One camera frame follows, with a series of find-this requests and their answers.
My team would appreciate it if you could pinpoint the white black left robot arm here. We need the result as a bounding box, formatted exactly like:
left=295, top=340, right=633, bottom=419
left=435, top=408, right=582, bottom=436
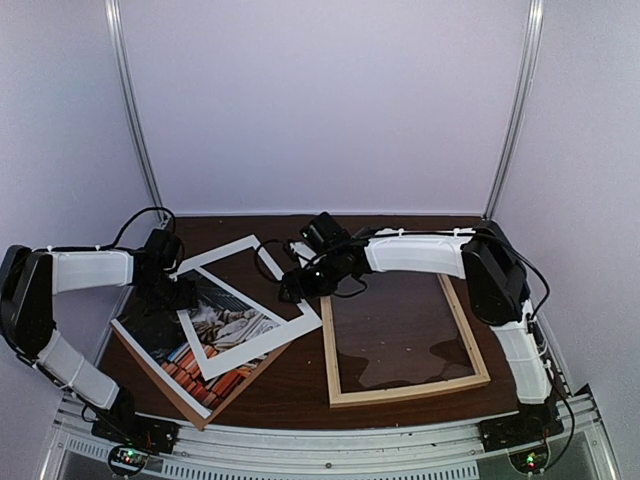
left=1, top=229, right=197, bottom=444

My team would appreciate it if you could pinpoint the light wooden picture frame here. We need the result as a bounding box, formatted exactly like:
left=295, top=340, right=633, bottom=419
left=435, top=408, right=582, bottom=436
left=319, top=272, right=492, bottom=410

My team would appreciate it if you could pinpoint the aluminium corner post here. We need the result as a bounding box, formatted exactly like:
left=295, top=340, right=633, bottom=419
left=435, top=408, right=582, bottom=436
left=104, top=0, right=164, bottom=207
left=483, top=0, right=545, bottom=219

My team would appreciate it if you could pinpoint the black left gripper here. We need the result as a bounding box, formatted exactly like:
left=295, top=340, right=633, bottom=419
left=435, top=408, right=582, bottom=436
left=139, top=272, right=197, bottom=314

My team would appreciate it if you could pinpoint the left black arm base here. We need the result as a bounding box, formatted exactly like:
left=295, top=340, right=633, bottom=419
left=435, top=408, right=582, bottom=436
left=91, top=388, right=180, bottom=454

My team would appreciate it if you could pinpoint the clear acrylic sheet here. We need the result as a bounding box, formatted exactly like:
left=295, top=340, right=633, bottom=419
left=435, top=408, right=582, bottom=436
left=329, top=274, right=476, bottom=394

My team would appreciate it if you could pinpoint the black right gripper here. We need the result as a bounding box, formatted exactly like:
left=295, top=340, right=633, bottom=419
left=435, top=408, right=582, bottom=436
left=281, top=251, right=346, bottom=303

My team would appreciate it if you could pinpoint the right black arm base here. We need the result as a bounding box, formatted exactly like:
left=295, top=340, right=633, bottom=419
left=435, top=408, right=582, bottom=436
left=479, top=393, right=564, bottom=452

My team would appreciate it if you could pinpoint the round circuit board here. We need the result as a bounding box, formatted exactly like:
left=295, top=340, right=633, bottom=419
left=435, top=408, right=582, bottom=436
left=107, top=445, right=149, bottom=477
left=508, top=446, right=550, bottom=476

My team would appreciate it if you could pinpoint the brown backing board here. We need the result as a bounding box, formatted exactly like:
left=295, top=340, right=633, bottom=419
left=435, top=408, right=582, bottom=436
left=120, top=340, right=289, bottom=430

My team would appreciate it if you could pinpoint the aluminium front rail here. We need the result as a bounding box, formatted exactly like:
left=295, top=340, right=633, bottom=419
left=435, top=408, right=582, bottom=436
left=35, top=394, right=622, bottom=479

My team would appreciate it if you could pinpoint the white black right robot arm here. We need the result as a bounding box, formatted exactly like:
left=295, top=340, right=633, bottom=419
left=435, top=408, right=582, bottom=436
left=278, top=212, right=557, bottom=442

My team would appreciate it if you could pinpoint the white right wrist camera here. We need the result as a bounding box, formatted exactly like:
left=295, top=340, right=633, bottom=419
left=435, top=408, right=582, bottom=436
left=286, top=241, right=316, bottom=266

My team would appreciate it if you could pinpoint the right aluminium corner post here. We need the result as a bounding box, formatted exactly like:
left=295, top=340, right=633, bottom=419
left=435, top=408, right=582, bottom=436
left=483, top=0, right=545, bottom=219

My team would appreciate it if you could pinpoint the white mat board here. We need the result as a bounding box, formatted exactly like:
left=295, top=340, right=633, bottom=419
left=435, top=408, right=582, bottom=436
left=176, top=235, right=322, bottom=380

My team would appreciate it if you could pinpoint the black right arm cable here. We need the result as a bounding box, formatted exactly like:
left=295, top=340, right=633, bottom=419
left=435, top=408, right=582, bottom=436
left=255, top=238, right=371, bottom=299

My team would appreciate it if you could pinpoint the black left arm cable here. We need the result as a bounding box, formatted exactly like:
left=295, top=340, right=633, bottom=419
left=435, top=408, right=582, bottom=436
left=97, top=207, right=177, bottom=256

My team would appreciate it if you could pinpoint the left aluminium corner post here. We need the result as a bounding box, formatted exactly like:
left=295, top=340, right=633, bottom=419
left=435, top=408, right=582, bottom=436
left=104, top=0, right=164, bottom=207

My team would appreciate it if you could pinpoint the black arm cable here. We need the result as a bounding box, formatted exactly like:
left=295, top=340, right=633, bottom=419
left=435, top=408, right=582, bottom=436
left=255, top=238, right=371, bottom=299
left=97, top=207, right=177, bottom=256

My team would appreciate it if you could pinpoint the books photo print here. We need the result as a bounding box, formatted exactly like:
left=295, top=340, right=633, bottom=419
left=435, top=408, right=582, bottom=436
left=110, top=309, right=266, bottom=420

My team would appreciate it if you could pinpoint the left round circuit board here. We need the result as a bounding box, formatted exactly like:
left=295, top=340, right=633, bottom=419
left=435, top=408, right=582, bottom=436
left=107, top=445, right=149, bottom=477

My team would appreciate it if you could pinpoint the right round circuit board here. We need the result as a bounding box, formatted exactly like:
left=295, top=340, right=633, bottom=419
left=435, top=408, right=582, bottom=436
left=508, top=446, right=550, bottom=476

